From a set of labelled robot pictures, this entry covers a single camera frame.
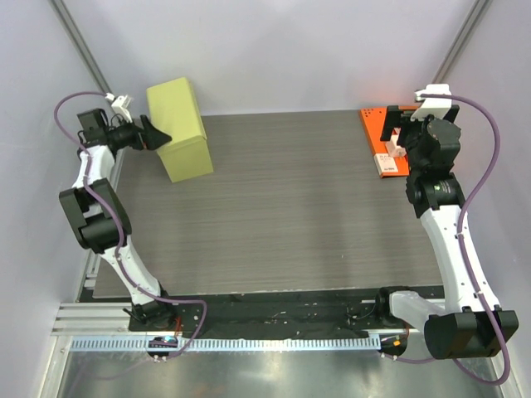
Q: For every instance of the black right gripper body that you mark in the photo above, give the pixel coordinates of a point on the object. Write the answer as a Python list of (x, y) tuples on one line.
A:
[(409, 114)]

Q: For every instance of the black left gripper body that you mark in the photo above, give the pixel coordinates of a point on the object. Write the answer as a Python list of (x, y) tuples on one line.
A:
[(129, 136)]

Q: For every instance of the green metal drawer toolbox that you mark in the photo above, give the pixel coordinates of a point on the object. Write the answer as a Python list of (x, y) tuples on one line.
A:
[(174, 111)]

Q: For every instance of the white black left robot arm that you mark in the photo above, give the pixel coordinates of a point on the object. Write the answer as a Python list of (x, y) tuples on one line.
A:
[(98, 218)]

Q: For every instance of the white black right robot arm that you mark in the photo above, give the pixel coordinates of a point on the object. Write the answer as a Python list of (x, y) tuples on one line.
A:
[(471, 323)]

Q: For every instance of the orange flat tray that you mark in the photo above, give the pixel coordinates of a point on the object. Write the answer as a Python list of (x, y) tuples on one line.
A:
[(372, 120)]

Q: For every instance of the small beige cube box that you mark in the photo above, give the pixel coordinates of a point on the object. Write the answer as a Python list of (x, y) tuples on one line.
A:
[(394, 150)]

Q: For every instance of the white red small box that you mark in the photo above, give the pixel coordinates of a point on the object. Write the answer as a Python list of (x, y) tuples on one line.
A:
[(385, 164)]

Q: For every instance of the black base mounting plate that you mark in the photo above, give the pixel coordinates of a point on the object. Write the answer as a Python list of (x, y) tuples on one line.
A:
[(324, 314)]

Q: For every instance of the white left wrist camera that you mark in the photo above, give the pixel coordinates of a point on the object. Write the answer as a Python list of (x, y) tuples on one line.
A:
[(120, 105)]

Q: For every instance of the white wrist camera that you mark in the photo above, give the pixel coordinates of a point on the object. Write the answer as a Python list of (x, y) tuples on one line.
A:
[(437, 107), (120, 105)]

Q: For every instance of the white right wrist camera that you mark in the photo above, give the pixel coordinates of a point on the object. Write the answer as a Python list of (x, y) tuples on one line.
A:
[(437, 107)]

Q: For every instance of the left aluminium corner post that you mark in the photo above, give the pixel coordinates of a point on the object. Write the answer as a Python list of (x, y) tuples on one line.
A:
[(73, 32)]

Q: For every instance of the aluminium corner post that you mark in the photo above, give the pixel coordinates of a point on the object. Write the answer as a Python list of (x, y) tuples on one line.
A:
[(73, 32), (467, 29)]

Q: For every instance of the right aluminium corner post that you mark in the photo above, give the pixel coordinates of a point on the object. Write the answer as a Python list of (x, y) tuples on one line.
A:
[(467, 29)]

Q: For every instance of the white slotted cable duct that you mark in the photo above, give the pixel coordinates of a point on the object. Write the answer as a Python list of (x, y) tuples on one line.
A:
[(170, 344)]

